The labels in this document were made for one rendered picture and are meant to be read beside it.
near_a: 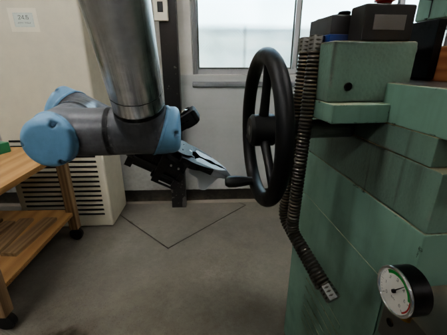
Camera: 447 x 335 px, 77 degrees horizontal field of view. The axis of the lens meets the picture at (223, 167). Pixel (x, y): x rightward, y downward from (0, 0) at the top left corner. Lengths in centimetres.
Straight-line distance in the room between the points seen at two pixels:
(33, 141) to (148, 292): 101
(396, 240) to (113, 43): 48
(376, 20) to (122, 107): 38
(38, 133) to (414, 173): 52
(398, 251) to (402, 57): 30
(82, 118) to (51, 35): 124
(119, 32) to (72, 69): 131
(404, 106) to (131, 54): 38
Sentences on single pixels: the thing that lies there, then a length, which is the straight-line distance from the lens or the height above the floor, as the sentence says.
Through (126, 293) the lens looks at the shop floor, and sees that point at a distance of 138.
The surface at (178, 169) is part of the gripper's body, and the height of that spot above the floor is 73.
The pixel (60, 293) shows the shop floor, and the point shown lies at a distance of 149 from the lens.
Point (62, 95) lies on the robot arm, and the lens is 57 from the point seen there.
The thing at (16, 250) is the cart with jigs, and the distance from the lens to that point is 148.
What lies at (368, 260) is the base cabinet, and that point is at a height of 60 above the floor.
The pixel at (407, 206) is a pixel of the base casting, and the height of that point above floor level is 73.
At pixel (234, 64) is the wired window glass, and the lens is 187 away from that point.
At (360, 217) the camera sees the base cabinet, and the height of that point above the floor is 66.
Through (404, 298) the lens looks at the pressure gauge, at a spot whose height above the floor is 66.
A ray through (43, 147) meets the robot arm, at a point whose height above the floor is 82.
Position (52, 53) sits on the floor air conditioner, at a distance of 168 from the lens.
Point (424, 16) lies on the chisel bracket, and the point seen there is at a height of 101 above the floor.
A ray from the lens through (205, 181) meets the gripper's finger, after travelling 58.
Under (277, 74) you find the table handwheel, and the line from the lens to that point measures 43.
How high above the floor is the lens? 93
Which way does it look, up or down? 21 degrees down
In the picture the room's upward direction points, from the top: straight up
